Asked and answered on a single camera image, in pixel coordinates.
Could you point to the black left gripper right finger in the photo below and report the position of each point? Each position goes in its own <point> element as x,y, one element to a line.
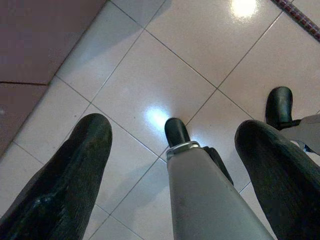
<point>282,180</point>

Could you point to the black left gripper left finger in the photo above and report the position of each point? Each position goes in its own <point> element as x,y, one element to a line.
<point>62,180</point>

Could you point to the silver robot right leg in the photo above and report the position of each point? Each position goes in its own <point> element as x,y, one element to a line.
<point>308,130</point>

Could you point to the silver robot leg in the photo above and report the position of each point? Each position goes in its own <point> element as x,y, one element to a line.
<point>205,195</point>
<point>308,130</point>

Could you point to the silver robot left leg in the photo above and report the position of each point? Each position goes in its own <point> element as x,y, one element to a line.
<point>205,195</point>

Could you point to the black robot left foot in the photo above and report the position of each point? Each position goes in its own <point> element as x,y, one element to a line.
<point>176,132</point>

